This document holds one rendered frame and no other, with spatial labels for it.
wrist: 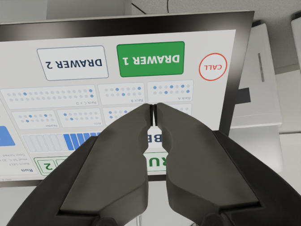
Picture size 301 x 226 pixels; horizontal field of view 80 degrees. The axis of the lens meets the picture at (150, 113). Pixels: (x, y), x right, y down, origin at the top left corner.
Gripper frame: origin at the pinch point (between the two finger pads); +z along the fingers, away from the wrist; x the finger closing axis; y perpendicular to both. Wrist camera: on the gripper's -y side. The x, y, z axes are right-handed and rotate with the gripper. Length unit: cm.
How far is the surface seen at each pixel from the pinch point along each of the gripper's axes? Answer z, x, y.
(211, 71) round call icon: 14.9, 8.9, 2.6
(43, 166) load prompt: 15.0, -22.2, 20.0
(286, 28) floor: 193, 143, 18
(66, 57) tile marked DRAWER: 14.9, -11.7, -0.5
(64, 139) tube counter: 15.0, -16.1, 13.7
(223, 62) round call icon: 14.9, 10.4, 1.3
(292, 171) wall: 175, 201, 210
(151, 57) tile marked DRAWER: 14.9, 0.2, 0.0
